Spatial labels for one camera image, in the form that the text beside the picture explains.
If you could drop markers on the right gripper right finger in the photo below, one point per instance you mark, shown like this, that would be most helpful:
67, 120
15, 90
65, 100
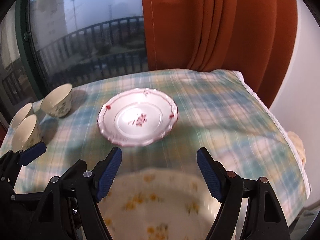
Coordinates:
264, 216

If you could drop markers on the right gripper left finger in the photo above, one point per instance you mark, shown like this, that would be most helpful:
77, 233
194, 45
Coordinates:
85, 189

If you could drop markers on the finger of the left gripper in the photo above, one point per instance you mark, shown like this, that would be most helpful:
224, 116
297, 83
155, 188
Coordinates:
32, 153

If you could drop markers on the floral bowl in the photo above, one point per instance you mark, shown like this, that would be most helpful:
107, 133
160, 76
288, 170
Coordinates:
27, 134
58, 102
21, 114

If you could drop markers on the cream yellow-flowered plate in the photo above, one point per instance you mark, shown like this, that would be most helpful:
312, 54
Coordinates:
159, 204

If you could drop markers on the white red-rimmed plate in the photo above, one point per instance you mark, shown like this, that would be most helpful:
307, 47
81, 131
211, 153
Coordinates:
137, 117

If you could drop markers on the beige cushion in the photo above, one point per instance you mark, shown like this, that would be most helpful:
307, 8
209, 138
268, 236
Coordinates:
297, 142

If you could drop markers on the plaid tablecloth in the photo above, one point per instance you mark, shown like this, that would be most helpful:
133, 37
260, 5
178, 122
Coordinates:
216, 110

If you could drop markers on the balcony railing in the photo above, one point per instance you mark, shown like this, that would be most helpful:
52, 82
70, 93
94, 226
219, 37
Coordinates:
114, 47

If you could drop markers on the orange curtain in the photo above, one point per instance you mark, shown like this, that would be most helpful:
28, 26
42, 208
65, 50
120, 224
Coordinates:
254, 37

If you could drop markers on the green window frame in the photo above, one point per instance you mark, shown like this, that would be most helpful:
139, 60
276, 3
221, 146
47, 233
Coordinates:
27, 50

